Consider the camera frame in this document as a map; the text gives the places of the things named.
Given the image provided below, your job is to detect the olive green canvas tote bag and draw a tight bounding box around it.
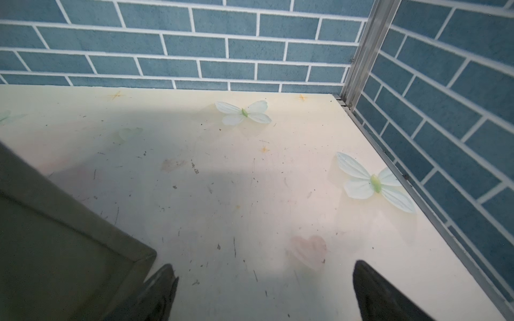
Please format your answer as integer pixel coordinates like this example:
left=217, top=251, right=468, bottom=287
left=1, top=146, right=157, bottom=320

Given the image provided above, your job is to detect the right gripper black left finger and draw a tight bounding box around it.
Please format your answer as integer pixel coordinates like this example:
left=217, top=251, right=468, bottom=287
left=105, top=263, right=179, bottom=321

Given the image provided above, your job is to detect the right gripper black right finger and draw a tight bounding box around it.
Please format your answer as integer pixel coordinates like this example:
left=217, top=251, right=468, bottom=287
left=353, top=260, right=434, bottom=321

